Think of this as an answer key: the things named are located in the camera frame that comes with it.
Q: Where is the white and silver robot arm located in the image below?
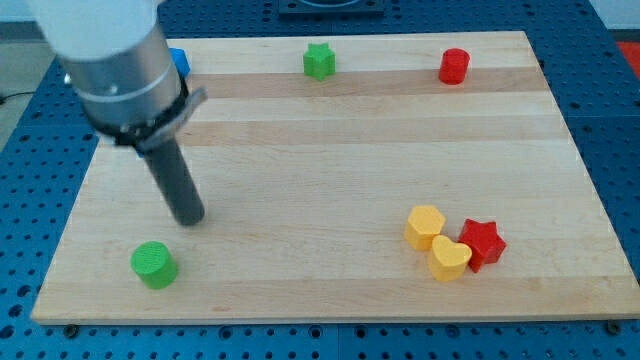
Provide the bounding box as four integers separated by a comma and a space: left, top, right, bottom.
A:
26, 0, 207, 153

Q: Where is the light wooden board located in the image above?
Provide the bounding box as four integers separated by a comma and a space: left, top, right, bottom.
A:
31, 31, 639, 325

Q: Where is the yellow hexagon block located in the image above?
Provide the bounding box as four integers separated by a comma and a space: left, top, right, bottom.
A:
403, 205, 446, 251

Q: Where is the green star block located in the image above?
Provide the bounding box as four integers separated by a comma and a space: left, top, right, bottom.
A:
303, 43, 336, 81

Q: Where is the yellow heart block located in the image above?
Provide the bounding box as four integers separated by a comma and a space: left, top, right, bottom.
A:
427, 235, 472, 282

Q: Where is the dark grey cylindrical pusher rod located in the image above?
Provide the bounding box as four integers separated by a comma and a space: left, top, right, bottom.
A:
143, 139, 205, 226

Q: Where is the red star block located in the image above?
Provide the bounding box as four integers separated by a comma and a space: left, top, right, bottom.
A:
458, 219, 507, 273

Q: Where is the red cylinder block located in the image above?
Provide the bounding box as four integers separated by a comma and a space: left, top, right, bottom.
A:
439, 48, 470, 85

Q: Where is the green cylinder block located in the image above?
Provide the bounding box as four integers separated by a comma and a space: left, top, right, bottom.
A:
130, 241, 178, 290

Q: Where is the blue cube block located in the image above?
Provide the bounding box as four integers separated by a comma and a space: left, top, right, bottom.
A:
169, 48, 191, 79

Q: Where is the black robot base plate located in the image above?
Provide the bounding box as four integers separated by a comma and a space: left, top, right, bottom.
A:
278, 0, 385, 17

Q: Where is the black cable on floor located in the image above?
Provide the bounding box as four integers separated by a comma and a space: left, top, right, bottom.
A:
0, 90, 35, 106

